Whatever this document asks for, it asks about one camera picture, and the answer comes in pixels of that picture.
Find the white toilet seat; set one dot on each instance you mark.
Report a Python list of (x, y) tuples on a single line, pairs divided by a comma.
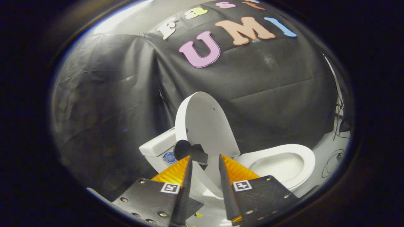
[(306, 157)]

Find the black backdrop cloth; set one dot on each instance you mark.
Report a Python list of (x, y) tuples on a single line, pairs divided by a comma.
[(268, 82)]

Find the white toilet lid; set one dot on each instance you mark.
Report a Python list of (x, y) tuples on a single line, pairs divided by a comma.
[(205, 123)]

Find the white ceramic toilet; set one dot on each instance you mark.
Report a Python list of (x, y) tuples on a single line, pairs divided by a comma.
[(154, 146)]

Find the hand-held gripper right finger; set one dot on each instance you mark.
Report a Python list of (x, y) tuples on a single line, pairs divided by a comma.
[(228, 195)]

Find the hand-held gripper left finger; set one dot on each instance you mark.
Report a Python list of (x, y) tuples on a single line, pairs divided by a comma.
[(186, 189)]

